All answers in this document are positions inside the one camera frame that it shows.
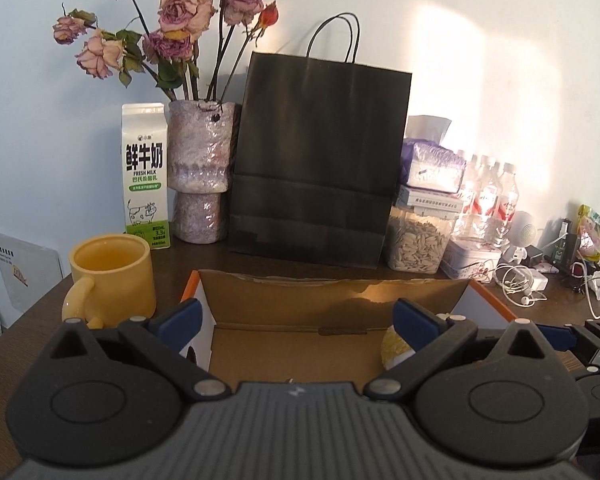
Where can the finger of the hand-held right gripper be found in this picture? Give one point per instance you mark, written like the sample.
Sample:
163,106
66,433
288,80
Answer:
555,337

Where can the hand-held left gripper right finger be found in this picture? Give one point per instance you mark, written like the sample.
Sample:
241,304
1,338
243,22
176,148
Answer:
417,325

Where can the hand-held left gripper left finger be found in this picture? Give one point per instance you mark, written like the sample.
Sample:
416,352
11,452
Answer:
180,317

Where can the cardboard box with orange edges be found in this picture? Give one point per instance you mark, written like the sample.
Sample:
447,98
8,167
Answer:
290,340

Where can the white square charger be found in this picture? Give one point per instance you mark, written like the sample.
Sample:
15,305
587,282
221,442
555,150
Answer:
539,281

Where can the yellow mug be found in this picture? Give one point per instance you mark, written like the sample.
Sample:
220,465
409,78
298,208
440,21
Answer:
125,285

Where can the clear container of seeds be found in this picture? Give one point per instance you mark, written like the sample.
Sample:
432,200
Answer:
415,245

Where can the white floral tin box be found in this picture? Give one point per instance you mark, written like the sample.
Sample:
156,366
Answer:
467,260

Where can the black power adapter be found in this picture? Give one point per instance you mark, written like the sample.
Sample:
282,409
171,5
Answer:
534,255

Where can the yellow green snack packet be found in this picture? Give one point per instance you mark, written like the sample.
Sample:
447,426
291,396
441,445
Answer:
592,232

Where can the small white desk fan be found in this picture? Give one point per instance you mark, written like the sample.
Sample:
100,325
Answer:
522,227

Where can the clear water bottle red label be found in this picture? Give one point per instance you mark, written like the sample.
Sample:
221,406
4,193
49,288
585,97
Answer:
507,205
469,205
487,200

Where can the white green milk carton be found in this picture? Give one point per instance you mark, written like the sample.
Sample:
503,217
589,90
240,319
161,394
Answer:
145,185

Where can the purple tissue pack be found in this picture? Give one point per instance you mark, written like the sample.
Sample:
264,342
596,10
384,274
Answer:
435,170

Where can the purple speckled vase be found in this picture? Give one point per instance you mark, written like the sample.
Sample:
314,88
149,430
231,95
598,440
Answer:
200,160

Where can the white card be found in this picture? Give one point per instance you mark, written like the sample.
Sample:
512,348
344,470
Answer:
27,270

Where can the black paper bag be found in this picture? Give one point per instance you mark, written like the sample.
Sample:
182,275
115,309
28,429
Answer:
320,160

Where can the dried pink rose bouquet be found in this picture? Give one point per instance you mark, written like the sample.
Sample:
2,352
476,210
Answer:
180,10

